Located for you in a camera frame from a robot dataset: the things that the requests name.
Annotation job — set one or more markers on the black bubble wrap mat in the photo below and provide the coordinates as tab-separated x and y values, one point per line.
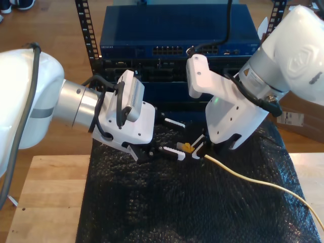
177	202

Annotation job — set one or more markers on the blue sliding rack shelf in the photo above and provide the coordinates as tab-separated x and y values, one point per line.
167	96

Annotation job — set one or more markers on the black perforated rack post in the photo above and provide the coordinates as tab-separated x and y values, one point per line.
278	17
84	25

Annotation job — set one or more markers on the person's white shoe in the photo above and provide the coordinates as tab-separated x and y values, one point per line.
6	8
1	19

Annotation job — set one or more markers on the person's blue shoe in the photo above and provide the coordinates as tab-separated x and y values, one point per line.
26	4

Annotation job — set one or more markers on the brown cardboard monitor box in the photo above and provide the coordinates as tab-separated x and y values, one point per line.
311	126

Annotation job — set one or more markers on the white paper sheet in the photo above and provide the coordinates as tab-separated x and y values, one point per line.
262	26

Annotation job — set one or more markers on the black Dell rack server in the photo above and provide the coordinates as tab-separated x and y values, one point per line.
157	68

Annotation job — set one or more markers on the grey metal stand leg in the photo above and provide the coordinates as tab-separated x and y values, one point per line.
13	200

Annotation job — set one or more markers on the blue Netgear network switch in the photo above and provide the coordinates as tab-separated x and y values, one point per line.
164	25

